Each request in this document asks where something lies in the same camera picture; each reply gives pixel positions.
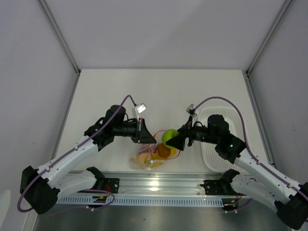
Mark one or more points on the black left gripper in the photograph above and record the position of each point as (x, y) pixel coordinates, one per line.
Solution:
(142, 135)

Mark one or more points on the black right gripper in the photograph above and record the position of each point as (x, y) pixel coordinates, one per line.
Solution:
(186, 131)

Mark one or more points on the green apple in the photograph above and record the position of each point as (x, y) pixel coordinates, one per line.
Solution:
(169, 134)

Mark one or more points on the brown kiwi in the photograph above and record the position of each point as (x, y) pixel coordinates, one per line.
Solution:
(163, 151)

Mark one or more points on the clear orange zip top bag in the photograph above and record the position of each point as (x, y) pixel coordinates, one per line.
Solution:
(150, 156)

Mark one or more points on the small yellow orange fruit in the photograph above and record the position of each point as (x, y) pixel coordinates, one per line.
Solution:
(155, 161)

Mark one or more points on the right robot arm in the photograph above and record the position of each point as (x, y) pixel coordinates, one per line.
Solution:
(285, 196)

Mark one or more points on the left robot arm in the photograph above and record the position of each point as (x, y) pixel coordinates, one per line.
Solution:
(42, 187)

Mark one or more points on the white perforated plastic basket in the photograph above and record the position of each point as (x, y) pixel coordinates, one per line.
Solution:
(211, 153)

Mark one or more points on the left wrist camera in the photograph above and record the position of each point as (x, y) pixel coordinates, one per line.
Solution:
(137, 110)

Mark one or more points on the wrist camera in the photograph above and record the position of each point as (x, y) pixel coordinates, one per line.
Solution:
(192, 113)
(137, 110)

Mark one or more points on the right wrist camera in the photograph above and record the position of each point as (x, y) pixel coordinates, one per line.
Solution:
(192, 113)

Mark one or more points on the aluminium front rail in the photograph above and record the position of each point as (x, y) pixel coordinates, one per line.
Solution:
(153, 184)

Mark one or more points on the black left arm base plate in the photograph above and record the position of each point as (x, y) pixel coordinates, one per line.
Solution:
(108, 184)

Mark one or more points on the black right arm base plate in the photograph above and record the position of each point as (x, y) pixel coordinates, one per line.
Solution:
(216, 187)

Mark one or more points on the white slotted cable duct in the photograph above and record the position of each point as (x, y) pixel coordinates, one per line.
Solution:
(142, 201)

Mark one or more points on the left aluminium frame post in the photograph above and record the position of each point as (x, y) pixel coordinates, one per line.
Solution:
(58, 34)

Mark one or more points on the aluminium frame post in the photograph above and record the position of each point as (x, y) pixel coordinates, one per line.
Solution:
(58, 34)
(273, 29)

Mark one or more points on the right aluminium frame post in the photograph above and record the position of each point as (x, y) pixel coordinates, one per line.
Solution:
(273, 29)

